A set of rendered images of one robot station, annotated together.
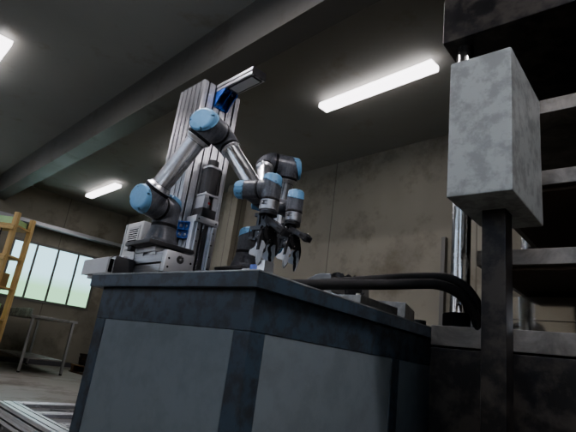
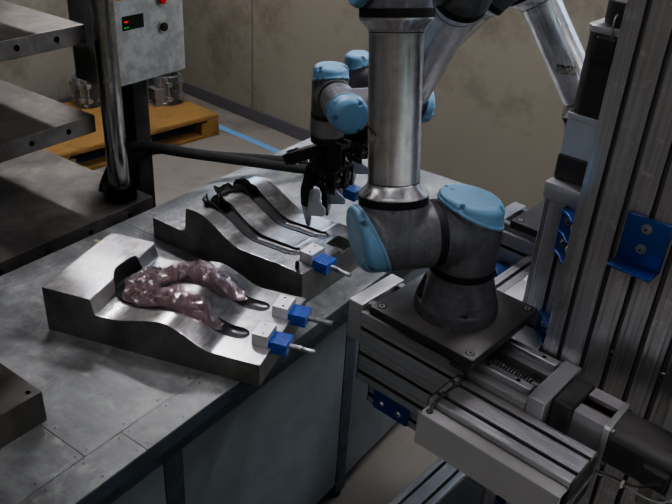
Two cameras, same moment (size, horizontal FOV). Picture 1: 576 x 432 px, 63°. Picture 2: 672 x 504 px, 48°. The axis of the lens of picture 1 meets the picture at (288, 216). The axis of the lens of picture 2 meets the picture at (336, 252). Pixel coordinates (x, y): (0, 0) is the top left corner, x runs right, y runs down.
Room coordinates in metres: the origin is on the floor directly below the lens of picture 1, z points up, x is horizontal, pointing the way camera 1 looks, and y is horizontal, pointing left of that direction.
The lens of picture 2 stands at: (3.54, -0.18, 1.81)
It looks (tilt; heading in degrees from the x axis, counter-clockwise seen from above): 30 degrees down; 173
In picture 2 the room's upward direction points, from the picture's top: 4 degrees clockwise
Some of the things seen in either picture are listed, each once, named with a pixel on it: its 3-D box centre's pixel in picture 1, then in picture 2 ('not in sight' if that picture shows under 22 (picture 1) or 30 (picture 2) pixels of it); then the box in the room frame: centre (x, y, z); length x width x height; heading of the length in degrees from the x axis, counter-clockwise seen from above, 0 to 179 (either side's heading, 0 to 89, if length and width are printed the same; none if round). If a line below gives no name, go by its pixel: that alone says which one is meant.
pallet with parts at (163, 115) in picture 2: not in sight; (108, 111); (-0.93, -1.04, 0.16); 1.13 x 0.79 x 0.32; 133
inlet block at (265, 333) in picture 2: not in sight; (285, 344); (2.29, -0.12, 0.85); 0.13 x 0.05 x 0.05; 66
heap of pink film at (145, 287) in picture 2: not in sight; (181, 285); (2.13, -0.34, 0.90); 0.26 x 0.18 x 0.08; 66
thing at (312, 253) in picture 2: not in sight; (327, 265); (2.04, -0.01, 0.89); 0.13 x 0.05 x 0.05; 49
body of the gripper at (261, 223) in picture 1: (264, 227); (356, 136); (1.73, 0.08, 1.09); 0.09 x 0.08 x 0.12; 48
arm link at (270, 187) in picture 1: (271, 188); (359, 75); (1.72, 0.08, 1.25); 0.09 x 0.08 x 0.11; 65
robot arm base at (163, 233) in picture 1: (162, 235); not in sight; (2.09, 0.55, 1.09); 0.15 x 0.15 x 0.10
